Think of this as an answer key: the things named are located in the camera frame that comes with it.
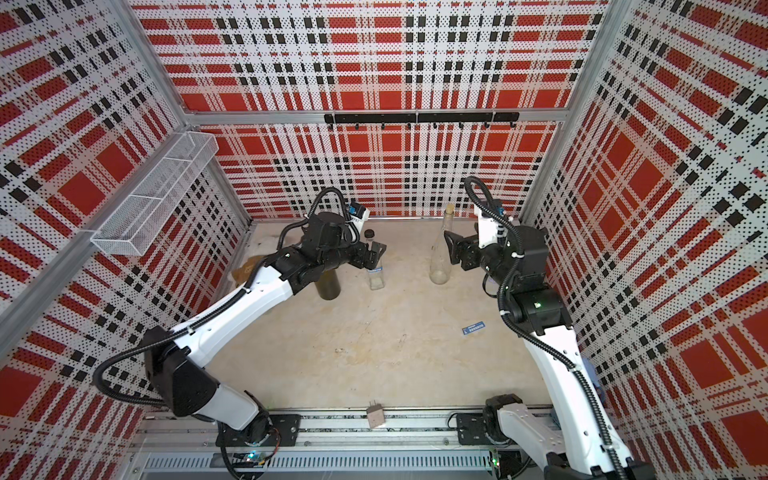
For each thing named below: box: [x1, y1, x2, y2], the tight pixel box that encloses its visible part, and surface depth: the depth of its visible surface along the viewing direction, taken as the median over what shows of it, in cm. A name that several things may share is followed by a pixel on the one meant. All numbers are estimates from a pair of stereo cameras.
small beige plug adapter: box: [366, 400, 385, 429], surface depth 76 cm
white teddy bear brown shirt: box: [231, 255, 265, 287], surface depth 101 cm
